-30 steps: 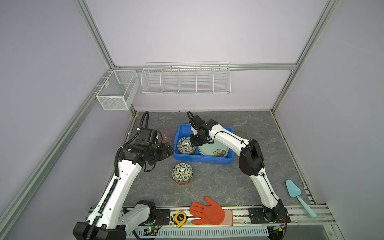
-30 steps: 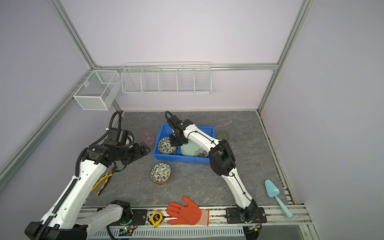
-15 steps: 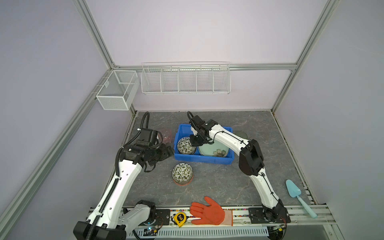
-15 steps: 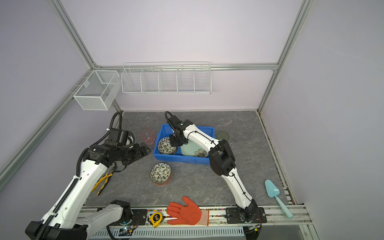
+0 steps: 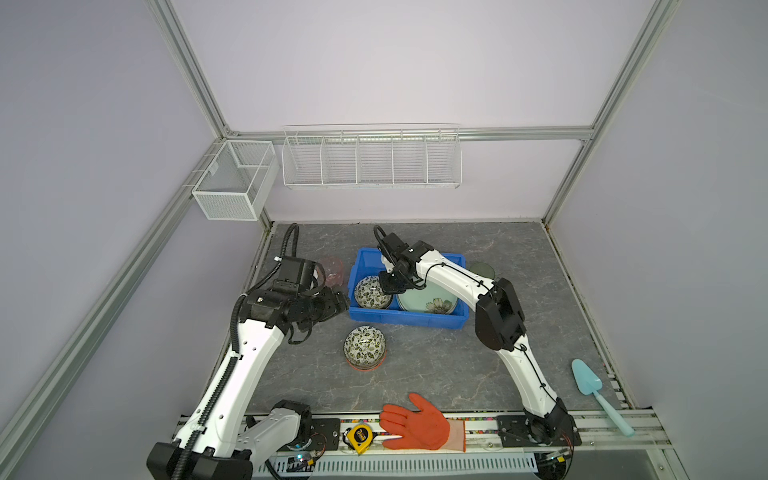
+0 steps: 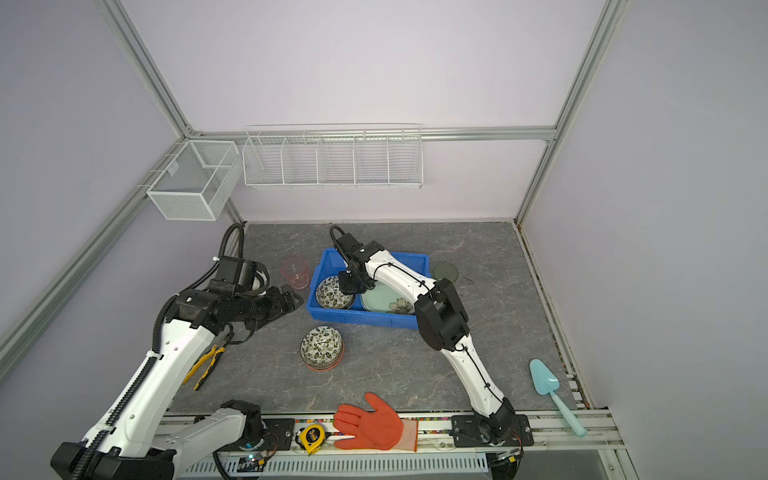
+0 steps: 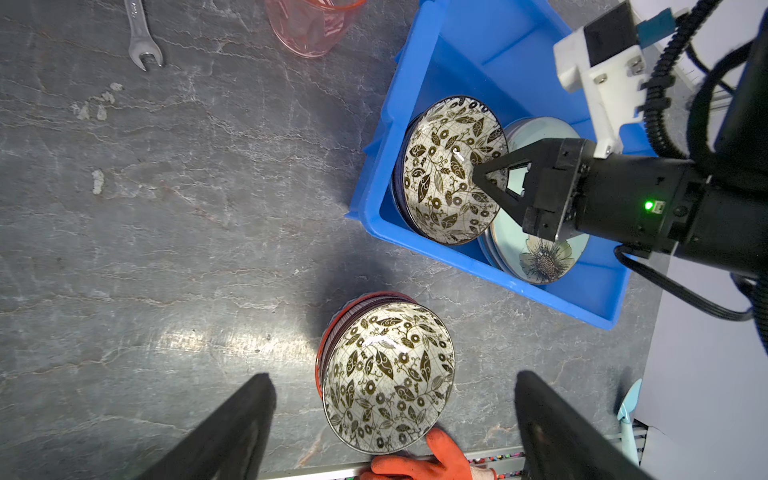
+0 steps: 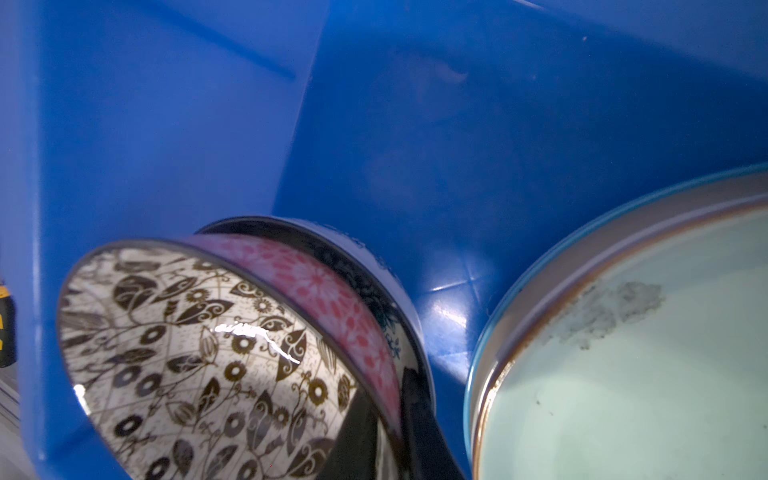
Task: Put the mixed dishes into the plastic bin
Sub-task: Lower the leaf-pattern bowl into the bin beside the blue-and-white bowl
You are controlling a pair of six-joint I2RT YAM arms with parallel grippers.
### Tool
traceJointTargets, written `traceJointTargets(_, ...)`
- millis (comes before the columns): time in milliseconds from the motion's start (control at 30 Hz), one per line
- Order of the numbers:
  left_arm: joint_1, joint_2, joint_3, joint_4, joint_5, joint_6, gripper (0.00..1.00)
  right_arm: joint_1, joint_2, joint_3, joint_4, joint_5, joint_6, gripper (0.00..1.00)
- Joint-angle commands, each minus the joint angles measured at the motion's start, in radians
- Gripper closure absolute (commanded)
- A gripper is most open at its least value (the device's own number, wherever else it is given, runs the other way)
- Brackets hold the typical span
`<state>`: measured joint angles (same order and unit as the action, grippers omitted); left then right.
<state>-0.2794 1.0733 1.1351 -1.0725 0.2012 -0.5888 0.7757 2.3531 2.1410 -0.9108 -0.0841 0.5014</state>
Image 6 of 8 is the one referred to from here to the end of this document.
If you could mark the blue plastic bin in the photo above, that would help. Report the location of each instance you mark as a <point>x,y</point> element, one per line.
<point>331,264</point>

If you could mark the aluminium frame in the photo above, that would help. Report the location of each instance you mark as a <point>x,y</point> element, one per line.
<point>94,95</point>

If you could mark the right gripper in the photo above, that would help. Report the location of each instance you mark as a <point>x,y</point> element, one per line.
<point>347,288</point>

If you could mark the green transparent cup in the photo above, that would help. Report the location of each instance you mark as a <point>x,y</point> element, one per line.
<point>445,271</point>

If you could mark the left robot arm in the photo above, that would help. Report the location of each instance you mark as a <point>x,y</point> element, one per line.
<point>190,334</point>

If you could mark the yellow tape measure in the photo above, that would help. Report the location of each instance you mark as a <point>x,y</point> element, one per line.
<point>311,437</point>

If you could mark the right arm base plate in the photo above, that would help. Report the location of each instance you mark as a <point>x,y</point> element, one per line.
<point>470,431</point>

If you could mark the yellow handled pliers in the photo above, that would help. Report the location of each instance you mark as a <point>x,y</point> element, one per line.
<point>207,363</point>

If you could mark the red rubber glove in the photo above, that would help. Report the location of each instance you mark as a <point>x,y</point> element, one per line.
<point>380,428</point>

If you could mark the white mesh basket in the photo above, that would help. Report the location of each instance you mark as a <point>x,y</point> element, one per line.
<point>198,181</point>

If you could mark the pink transparent cup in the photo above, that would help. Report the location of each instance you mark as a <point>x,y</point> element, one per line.
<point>295,270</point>

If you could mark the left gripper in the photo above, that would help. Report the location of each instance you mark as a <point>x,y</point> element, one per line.
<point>273,294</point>

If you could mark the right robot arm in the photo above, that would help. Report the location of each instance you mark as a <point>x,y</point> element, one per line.
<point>442,323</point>

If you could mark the mint green flower plate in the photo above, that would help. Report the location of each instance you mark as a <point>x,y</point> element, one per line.
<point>384,299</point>

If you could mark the white vented rail cover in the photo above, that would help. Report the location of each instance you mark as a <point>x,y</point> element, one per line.
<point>345,466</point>

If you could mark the light blue spatula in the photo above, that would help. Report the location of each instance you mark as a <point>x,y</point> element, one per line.
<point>546,384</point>

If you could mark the white wire wall rack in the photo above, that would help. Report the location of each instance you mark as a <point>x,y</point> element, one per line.
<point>333,155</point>

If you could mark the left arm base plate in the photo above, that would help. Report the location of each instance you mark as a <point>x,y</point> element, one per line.
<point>272,434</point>

